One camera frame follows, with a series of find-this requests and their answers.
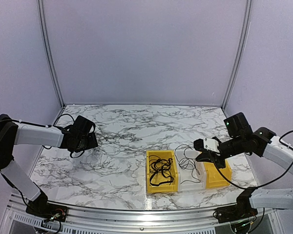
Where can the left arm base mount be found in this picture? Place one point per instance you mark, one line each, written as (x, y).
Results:
(42, 208)

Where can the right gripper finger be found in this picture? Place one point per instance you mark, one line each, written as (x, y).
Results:
(214, 145)
(208, 156)

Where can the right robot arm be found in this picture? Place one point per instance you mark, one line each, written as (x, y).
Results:
(263, 143)

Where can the aluminium front rail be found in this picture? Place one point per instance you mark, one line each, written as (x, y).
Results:
(86, 220)

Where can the small black cable remnant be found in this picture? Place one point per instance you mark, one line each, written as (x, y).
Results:
(185, 162)

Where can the right yellow bin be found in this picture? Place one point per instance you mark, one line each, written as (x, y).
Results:
(213, 177)

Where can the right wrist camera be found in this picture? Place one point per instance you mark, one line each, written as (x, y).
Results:
(201, 144)

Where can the left yellow bin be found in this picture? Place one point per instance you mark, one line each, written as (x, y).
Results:
(161, 172)

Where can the yellow bin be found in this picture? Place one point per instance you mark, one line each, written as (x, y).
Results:
(213, 177)
(161, 172)

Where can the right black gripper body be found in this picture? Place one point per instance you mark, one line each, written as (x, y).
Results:
(237, 146)

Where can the white translucent bin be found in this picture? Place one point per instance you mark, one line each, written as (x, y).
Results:
(188, 181)

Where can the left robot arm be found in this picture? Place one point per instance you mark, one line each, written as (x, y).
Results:
(77, 138)

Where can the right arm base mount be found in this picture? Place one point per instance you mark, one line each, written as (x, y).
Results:
(236, 212)

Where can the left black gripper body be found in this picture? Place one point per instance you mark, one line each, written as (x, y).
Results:
(84, 145)

